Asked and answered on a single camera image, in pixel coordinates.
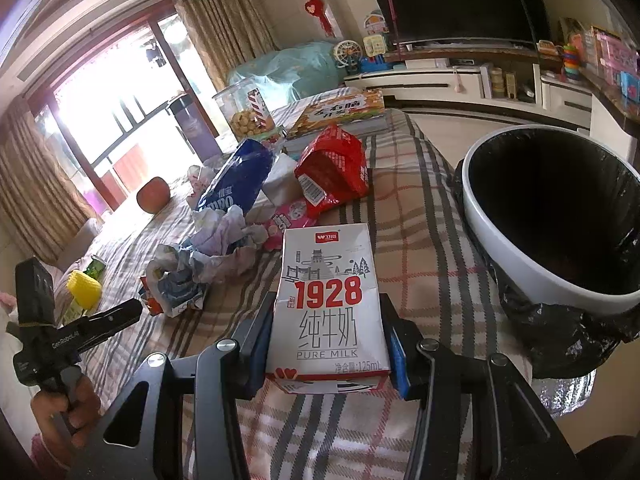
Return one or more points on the green can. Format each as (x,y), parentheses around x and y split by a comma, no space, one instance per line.
(96,267)

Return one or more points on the ferris wheel toy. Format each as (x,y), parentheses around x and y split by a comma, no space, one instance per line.
(346,55)

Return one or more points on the white milk carton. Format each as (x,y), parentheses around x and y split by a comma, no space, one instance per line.
(325,310)

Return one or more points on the teal plastic cover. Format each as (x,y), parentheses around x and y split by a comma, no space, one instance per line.
(290,67)

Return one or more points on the white tissue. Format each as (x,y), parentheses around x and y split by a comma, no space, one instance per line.
(225,240)

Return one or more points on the white tissue pack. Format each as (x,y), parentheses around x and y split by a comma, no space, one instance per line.
(282,182)

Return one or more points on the white television cabinet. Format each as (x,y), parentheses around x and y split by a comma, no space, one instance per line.
(430,80)

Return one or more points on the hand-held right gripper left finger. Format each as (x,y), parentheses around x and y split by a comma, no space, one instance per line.
(257,340)

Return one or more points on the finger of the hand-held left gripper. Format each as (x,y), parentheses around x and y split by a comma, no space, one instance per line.
(115,312)

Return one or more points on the blue toy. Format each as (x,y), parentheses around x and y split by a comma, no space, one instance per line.
(374,64)

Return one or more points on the purple upright appliance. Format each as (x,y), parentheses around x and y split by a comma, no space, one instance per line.
(192,125)

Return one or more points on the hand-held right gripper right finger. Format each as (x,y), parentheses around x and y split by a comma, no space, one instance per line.
(400,360)

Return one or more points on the pink snack packet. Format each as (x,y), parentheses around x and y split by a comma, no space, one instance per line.
(290,220)

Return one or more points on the black television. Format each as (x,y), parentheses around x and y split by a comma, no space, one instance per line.
(460,0)

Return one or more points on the brown ball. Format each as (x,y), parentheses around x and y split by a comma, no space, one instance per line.
(152,195)

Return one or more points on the blue snack bag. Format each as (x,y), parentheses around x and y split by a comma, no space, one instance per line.
(240,175)

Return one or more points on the clear snack jar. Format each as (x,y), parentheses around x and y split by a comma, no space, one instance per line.
(242,110)

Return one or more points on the beige patterned curtain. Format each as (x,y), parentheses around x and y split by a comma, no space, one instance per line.
(225,20)
(35,190)

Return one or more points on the cardboard toy house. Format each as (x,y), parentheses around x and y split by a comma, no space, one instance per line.
(376,22)

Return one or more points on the pink toy box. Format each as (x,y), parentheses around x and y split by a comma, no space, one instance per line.
(615,50)

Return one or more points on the colourful flat box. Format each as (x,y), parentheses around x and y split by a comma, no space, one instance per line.
(340,110)

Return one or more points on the yellow ribbed toy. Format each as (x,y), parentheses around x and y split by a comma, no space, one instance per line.
(84,287)

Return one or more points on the red snack bag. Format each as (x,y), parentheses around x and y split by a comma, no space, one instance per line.
(332,170)

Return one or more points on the person's left hand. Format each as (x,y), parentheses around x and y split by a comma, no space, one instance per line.
(75,420)

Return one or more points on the person's left forearm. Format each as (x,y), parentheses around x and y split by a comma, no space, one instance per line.
(47,460)

